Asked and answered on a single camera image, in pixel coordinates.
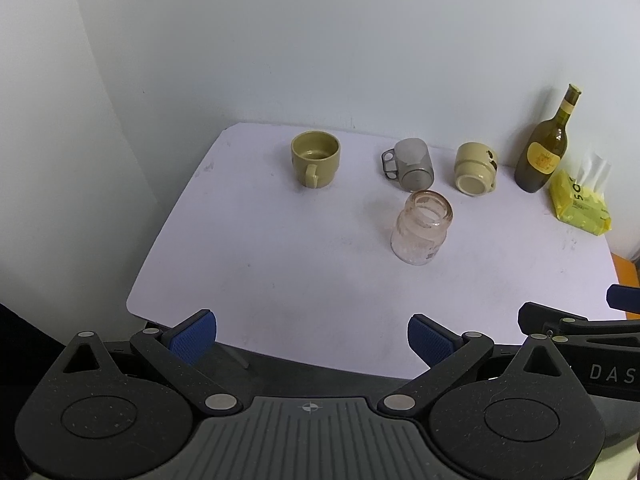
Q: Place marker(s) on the grey translucent upturned cup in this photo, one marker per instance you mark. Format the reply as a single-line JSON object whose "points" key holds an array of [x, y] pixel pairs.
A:
{"points": [[413, 166]]}

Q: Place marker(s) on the cream mug with brown spots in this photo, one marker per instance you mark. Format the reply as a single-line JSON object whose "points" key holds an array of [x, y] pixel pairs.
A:
{"points": [[475, 169]]}

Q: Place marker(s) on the green wine bottle yellow label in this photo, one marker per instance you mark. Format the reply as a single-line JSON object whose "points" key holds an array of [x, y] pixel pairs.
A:
{"points": [[543, 156]]}

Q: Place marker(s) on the orange wooden surface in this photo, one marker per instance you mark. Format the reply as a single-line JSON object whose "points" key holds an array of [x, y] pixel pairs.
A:
{"points": [[627, 275]]}

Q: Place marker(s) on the yellow tissue pack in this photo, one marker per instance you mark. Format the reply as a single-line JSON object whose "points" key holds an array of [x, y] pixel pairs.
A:
{"points": [[580, 205]]}

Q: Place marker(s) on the grey table leg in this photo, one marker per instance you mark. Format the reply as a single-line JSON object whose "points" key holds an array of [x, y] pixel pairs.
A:
{"points": [[238, 357]]}

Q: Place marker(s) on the olive green mug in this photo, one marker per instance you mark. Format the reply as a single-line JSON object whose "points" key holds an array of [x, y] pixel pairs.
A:
{"points": [[316, 159]]}

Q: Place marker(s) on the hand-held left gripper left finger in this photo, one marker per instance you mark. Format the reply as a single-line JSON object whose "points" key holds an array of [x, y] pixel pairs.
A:
{"points": [[194, 336]]}

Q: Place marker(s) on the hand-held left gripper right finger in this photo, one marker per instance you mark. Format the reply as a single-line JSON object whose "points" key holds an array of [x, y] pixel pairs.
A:
{"points": [[428, 338]]}

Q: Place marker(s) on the clear pinkish glass jar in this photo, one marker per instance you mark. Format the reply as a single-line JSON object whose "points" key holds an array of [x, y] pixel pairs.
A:
{"points": [[421, 230]]}

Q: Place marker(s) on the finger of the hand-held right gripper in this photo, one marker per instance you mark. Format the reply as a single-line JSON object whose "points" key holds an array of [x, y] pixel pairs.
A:
{"points": [[575, 316], [624, 299]]}

